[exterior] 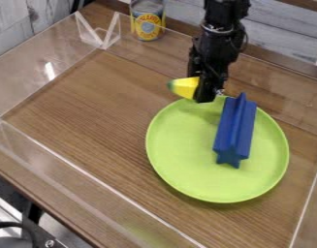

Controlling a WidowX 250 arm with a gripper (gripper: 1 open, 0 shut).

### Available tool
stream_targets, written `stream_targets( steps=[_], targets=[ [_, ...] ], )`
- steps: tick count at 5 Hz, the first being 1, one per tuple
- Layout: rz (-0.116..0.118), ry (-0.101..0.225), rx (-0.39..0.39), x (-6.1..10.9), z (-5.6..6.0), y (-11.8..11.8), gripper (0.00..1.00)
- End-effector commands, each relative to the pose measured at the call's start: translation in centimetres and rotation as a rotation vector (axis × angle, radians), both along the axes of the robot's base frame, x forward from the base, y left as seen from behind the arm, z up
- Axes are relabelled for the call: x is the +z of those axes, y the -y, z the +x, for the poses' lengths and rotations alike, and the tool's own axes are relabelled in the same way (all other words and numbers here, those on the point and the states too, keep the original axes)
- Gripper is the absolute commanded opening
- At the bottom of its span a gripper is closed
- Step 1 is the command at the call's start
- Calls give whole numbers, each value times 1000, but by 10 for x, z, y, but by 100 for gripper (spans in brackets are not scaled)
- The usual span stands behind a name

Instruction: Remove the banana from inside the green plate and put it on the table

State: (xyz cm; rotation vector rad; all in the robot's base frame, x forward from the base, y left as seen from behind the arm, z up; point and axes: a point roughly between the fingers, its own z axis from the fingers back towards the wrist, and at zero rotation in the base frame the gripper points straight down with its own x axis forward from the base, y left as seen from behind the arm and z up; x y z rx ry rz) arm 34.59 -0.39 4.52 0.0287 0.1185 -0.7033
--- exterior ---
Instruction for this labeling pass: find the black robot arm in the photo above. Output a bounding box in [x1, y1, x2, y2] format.
[188, 0, 252, 103]

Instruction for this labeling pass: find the yellow toy banana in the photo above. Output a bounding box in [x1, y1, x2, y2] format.
[168, 77, 200, 99]

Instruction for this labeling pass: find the green round plate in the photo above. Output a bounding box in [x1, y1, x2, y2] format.
[145, 95, 292, 204]

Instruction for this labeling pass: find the black metal bracket with bolt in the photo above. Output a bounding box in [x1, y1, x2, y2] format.
[34, 227, 67, 248]

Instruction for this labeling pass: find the yellow labelled tin can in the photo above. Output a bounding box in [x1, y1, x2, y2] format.
[130, 0, 166, 42]

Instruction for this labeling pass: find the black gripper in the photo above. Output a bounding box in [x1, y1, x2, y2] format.
[188, 27, 247, 103]

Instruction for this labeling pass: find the black cable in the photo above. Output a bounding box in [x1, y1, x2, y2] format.
[0, 221, 39, 248]

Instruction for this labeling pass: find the blue foam block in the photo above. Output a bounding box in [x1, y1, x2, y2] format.
[213, 93, 257, 169]

